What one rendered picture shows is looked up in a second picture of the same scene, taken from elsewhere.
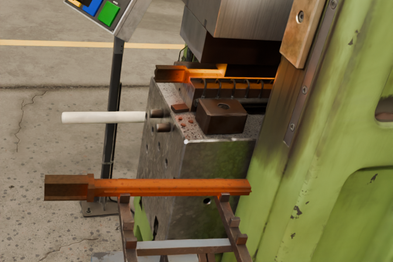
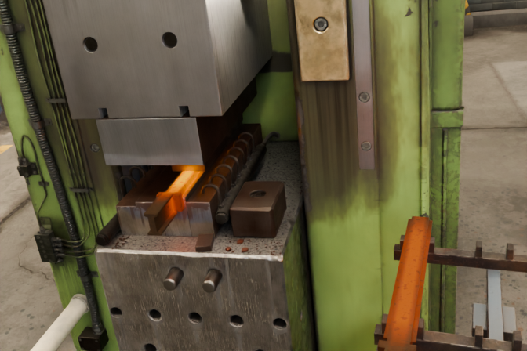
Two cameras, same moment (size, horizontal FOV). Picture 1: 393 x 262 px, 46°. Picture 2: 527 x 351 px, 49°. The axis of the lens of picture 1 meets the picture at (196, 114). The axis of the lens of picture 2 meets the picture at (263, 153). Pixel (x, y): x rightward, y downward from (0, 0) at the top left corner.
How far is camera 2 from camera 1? 0.84 m
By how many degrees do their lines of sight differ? 45
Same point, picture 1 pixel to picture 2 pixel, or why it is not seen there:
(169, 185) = (415, 276)
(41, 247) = not seen: outside the picture
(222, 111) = (270, 197)
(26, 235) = not seen: outside the picture
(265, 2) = (234, 43)
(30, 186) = not seen: outside the picture
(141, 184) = (408, 300)
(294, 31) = (319, 45)
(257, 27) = (238, 78)
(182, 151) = (281, 273)
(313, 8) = (340, 5)
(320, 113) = (403, 105)
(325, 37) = (366, 27)
